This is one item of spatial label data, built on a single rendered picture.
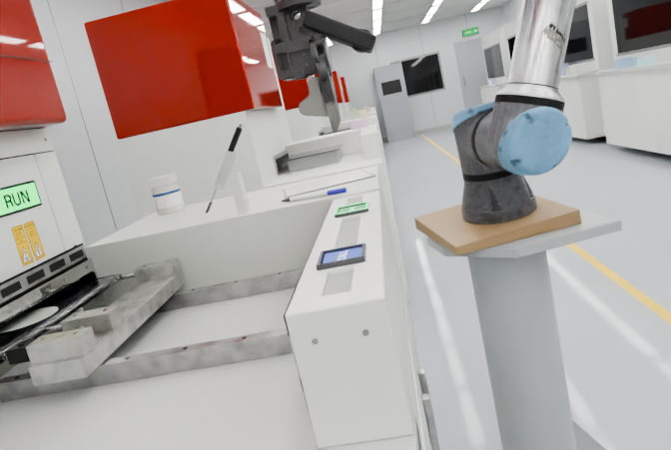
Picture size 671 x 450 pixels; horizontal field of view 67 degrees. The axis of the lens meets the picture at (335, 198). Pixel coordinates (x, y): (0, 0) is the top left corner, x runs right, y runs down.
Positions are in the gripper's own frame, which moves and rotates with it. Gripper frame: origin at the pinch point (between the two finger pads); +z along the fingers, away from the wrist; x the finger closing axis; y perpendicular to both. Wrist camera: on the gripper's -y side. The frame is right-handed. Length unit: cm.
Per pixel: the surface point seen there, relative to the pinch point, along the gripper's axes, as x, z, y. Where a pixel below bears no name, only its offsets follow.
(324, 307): 39.9, 14.7, 1.6
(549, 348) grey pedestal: -17, 55, -32
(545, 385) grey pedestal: -17, 62, -29
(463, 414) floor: -81, 111, -15
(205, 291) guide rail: -8.0, 26.2, 32.7
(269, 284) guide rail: -8.0, 27.2, 20.0
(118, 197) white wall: -300, 28, 207
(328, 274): 30.0, 15.0, 2.2
